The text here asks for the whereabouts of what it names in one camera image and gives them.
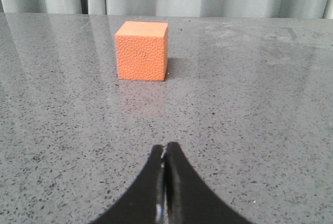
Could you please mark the orange foam cube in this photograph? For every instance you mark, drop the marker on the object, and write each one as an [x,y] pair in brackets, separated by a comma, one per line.
[142,50]

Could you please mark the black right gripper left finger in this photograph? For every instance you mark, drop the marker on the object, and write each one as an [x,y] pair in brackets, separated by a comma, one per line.
[143,202]

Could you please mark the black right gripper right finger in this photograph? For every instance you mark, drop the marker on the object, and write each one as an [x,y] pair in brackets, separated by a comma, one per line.
[189,199]

